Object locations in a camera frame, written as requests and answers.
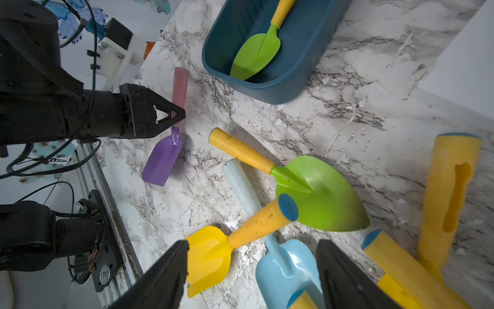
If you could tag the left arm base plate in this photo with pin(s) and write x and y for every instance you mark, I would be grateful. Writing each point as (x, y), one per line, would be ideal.
(103, 261)

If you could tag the aluminium front rail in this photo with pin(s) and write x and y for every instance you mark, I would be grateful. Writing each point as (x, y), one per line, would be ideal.
(91, 177)

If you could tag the purple shovel pink handle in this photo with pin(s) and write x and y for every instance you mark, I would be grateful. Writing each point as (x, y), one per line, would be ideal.
(165, 154)

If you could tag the dark teal storage box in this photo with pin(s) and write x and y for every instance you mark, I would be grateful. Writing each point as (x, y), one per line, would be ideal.
(304, 35)

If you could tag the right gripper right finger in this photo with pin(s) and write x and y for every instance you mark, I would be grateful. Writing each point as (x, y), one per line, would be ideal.
(344, 284)

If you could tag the yellow square scoop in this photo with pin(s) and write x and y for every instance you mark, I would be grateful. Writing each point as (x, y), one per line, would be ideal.
(452, 168)

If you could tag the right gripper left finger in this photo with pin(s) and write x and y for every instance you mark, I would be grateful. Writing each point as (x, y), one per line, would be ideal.
(162, 286)

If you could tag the light blue shovel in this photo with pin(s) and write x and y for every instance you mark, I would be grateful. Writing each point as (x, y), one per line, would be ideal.
(287, 275)

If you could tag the green shovel yellow handle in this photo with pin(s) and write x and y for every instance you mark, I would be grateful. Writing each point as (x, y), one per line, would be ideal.
(259, 50)

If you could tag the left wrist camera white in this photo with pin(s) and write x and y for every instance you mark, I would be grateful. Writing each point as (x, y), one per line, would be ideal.
(118, 49)

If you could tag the white tiered stand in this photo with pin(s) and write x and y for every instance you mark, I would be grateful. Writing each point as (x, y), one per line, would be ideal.
(461, 79)

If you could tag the yellow shovel orange handle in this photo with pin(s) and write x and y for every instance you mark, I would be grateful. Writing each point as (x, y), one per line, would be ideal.
(210, 250)

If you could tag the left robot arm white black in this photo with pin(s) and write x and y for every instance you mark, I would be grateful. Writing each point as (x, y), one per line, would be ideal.
(32, 234)

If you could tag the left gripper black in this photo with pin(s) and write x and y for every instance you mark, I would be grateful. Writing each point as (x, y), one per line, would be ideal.
(31, 114)

